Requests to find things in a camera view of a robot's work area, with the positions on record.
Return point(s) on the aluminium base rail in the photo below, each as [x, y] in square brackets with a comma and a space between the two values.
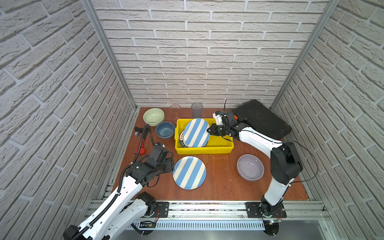
[207, 215]

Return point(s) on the pink translucent plastic cup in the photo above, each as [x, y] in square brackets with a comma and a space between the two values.
[174, 111]

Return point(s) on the lavender ceramic bowl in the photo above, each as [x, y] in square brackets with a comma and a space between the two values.
[250, 167]

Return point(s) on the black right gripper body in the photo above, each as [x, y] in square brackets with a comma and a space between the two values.
[221, 130]

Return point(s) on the aluminium frame post right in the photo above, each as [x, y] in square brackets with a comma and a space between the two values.
[324, 18]

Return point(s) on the light green ceramic bowl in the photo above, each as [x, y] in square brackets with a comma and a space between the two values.
[154, 116]

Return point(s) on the aluminium frame post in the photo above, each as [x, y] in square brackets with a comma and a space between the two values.
[98, 27]
[324, 18]

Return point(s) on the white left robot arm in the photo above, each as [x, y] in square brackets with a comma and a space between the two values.
[127, 203]

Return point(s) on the grey translucent plastic cup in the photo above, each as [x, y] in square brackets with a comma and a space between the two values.
[197, 110]

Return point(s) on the dark blue ceramic bowl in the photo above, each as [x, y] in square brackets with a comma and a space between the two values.
[165, 130]

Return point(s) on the yellow plastic bin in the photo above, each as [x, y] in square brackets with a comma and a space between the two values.
[216, 145]

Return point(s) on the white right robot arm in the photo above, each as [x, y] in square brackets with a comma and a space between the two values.
[285, 161]

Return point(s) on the blue white striped plate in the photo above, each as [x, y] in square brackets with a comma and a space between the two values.
[190, 173]
[195, 133]

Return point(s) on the black plastic tool case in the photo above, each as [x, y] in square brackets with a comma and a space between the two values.
[262, 119]

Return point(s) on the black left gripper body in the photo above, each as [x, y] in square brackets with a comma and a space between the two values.
[167, 166]

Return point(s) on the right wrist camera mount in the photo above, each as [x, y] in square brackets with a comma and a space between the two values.
[225, 118]

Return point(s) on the red and black pipe wrench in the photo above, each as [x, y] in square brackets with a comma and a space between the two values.
[141, 148]

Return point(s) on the aluminium frame post left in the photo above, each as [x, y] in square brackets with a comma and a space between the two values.
[98, 27]

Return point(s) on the green rim hao shi plate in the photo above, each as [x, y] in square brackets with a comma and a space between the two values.
[181, 140]

